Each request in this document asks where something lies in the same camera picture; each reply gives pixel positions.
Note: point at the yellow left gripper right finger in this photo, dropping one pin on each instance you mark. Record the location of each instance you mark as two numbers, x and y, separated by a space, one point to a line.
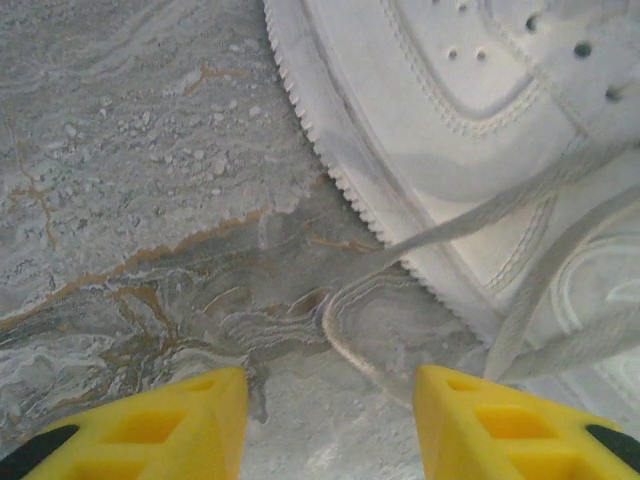
500 440

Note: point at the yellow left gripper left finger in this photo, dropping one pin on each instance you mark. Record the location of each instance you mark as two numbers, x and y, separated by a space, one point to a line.
150 440

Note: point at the white shoelace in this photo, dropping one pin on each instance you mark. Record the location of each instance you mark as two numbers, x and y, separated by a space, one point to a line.
450 227

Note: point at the white sneaker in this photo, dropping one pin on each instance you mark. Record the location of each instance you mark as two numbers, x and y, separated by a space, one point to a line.
400 125

